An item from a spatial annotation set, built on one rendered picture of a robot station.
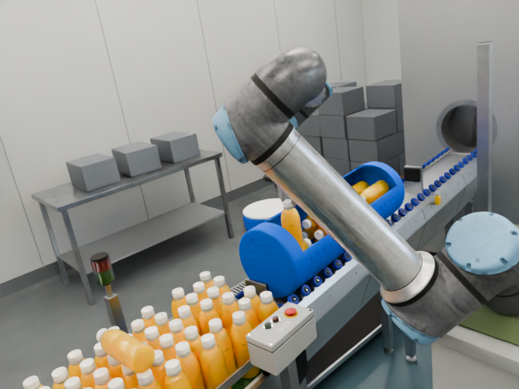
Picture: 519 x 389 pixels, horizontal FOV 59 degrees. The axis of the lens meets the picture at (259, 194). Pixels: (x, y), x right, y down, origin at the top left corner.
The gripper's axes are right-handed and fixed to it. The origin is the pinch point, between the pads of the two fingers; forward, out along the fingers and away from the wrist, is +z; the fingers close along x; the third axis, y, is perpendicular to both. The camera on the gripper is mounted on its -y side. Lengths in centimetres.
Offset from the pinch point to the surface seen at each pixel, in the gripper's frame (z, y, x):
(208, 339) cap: 19, -56, -12
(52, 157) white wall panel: 17, 55, 329
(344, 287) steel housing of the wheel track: 43.5, 18.1, -8.0
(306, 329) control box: 24, -33, -29
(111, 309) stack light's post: 24, -58, 39
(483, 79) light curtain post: -22, 129, -28
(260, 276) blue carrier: 27.1, -11.8, 8.8
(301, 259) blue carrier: 18.0, -7.3, -8.9
